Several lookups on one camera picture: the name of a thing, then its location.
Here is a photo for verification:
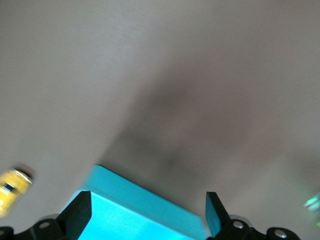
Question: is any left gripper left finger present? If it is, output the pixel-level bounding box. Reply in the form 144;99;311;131
0;191;92;240

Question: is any yellow toy beetle car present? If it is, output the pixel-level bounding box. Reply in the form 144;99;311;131
0;167;34;218

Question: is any teal plastic bin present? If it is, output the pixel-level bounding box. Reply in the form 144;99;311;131
74;164;210;240

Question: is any brown table cover sheet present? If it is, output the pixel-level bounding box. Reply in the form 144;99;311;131
0;0;320;240

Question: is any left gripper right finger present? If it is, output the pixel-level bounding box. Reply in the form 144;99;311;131
205;191;300;240

